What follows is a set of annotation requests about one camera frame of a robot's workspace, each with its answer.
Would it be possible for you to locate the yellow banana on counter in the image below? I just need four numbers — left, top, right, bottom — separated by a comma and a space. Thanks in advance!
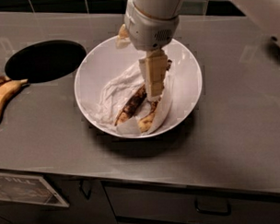
0, 79, 29, 119

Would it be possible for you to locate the crumpled white paper napkin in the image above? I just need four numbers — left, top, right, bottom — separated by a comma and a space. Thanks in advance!
93, 64, 174, 137

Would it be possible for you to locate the black drawer handle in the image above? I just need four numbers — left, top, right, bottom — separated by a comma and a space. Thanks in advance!
194, 196, 232, 217

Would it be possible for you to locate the black cabinet door handle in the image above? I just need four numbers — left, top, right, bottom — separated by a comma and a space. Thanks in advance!
79, 180, 92, 200

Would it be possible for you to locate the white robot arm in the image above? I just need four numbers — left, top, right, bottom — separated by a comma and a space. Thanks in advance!
116, 0, 280, 60

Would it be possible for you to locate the grey cabinet drawer front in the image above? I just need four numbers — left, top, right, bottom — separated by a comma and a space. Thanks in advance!
104, 183, 280, 224

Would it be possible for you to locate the white ceramic bowl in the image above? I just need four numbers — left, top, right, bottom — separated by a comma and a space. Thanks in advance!
75, 37, 203, 138

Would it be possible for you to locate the framed sign on cabinet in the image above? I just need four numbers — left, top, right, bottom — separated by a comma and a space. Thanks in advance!
0, 172, 70, 207

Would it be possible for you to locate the brown spotted banana peel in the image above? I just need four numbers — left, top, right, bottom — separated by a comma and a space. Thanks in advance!
114, 59, 172, 132

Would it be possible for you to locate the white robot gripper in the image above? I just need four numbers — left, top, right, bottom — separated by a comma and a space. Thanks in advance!
115, 0, 180, 101

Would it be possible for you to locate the round black counter hole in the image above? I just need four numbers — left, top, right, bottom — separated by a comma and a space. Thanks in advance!
5, 40, 87, 84

